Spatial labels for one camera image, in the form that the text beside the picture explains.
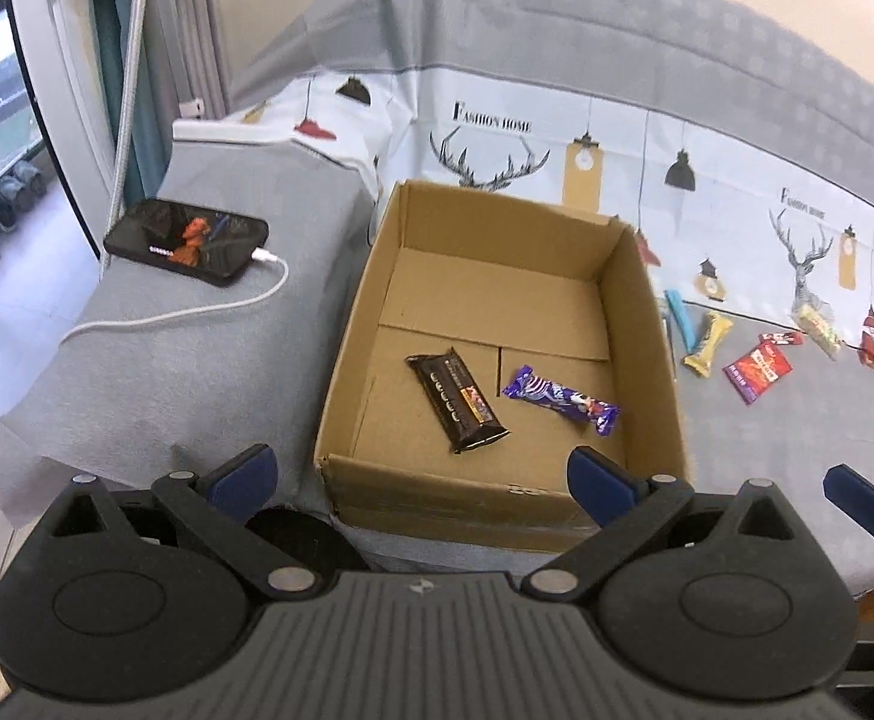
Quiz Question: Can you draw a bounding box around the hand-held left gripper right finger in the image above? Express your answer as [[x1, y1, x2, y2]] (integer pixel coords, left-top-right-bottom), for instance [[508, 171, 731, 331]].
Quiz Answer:
[[519, 446, 820, 605]]

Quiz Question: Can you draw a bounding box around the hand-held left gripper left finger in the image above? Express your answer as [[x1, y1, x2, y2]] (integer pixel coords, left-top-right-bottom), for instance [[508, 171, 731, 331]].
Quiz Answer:
[[34, 444, 329, 605]]

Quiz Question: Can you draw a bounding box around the white charging cable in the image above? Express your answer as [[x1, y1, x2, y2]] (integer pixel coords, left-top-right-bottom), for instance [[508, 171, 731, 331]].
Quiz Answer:
[[58, 246, 289, 350]]

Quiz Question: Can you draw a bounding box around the teal curtain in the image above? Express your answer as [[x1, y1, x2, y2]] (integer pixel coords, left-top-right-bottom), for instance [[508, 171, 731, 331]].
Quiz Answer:
[[80, 0, 168, 200]]

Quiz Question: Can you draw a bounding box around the dark brown chocolate bar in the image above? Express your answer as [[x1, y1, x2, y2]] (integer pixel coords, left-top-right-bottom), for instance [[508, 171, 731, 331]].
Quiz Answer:
[[405, 347, 511, 455]]

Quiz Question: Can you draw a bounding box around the metal pole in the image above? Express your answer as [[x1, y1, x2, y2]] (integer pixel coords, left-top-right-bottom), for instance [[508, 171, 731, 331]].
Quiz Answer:
[[107, 0, 145, 241]]

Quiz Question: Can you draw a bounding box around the grey curtain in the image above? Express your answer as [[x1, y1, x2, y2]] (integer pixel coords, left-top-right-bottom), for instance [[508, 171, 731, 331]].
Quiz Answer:
[[144, 0, 235, 121]]

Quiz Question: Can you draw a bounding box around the brown cardboard box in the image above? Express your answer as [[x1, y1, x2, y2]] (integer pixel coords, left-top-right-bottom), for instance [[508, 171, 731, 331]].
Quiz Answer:
[[313, 178, 696, 554]]

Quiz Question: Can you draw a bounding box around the purple candy bar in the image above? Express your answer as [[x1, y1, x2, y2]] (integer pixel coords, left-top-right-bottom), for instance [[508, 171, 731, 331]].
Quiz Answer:
[[501, 365, 622, 437]]

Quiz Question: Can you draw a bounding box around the black smartphone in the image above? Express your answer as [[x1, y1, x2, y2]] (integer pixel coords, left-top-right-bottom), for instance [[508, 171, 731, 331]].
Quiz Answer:
[[103, 198, 270, 287]]

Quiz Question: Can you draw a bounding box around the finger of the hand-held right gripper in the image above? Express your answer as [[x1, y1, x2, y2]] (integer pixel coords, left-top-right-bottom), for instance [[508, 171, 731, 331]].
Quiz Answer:
[[822, 463, 874, 620]]

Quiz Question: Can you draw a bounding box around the clear green candy packet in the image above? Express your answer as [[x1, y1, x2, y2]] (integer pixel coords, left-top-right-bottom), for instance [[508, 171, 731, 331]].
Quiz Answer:
[[791, 304, 844, 359]]

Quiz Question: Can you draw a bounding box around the red snack packet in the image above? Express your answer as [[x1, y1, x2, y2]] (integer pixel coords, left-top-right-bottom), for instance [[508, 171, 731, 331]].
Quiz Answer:
[[722, 341, 794, 406]]

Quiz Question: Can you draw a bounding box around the grey cloth covered block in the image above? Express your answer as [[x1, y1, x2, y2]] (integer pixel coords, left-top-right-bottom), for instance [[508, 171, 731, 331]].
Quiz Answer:
[[0, 136, 378, 533]]

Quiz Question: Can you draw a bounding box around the yellow snack bar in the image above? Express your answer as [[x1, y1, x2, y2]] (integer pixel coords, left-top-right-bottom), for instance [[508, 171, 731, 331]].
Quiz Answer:
[[681, 311, 734, 377]]

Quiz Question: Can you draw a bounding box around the white slab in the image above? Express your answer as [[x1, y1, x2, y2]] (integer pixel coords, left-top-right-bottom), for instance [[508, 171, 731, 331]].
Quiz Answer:
[[173, 118, 310, 147]]

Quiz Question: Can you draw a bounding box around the grey white printed tablecloth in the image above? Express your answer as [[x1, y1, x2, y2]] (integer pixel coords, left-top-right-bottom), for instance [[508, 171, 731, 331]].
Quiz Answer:
[[227, 0, 874, 601]]

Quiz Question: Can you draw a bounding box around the blue snack packet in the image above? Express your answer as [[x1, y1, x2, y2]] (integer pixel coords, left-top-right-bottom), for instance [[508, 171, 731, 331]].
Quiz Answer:
[[663, 289, 696, 355]]

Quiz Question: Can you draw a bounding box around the white door frame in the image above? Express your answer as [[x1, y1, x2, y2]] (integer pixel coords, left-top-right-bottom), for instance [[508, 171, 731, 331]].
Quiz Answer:
[[0, 0, 119, 241]]

